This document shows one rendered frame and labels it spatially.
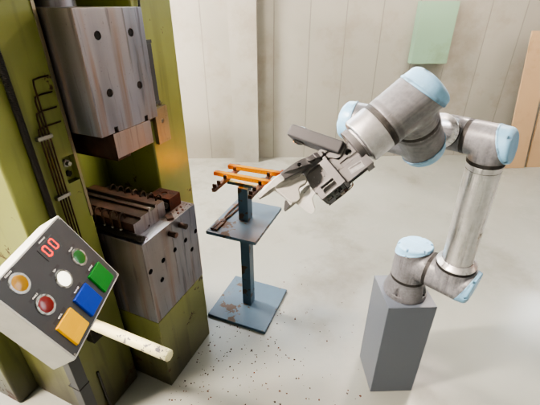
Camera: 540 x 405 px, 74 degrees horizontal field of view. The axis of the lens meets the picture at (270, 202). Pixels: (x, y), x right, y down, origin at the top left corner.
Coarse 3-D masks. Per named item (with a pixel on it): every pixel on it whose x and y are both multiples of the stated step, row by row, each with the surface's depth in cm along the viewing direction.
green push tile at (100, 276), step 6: (96, 264) 115; (96, 270) 114; (102, 270) 116; (90, 276) 110; (96, 276) 113; (102, 276) 115; (108, 276) 117; (96, 282) 112; (102, 282) 114; (108, 282) 116; (102, 288) 113
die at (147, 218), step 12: (108, 192) 170; (120, 192) 170; (96, 204) 160; (108, 204) 160; (120, 204) 160; (132, 204) 158; (156, 204) 158; (96, 216) 155; (108, 216) 153; (120, 216) 153; (132, 216) 152; (144, 216) 152; (156, 216) 160; (132, 228) 148; (144, 228) 154
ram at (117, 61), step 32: (64, 32) 110; (96, 32) 115; (128, 32) 126; (64, 64) 116; (96, 64) 117; (128, 64) 129; (64, 96) 123; (96, 96) 119; (128, 96) 131; (96, 128) 123
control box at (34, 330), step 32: (64, 224) 112; (32, 256) 97; (64, 256) 106; (96, 256) 118; (0, 288) 85; (32, 288) 92; (64, 288) 101; (96, 288) 111; (0, 320) 86; (32, 320) 88; (32, 352) 92; (64, 352) 92
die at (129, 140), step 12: (120, 132) 131; (132, 132) 137; (144, 132) 143; (84, 144) 137; (96, 144) 134; (108, 144) 132; (120, 144) 132; (132, 144) 138; (144, 144) 144; (108, 156) 134; (120, 156) 133
